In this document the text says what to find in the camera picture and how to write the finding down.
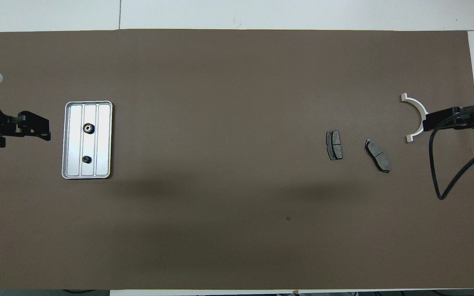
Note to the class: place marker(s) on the dark grey curved brake pad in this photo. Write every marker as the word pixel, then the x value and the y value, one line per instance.
pixel 377 156

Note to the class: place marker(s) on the brown table mat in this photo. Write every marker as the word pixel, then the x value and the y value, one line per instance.
pixel 261 82

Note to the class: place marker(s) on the white curved plastic bracket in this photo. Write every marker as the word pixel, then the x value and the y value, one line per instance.
pixel 416 105

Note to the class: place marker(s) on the dark grey rectangular brake pad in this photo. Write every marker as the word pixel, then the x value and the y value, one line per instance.
pixel 334 145

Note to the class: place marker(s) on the silver metal tray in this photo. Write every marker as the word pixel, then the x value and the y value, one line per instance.
pixel 101 144

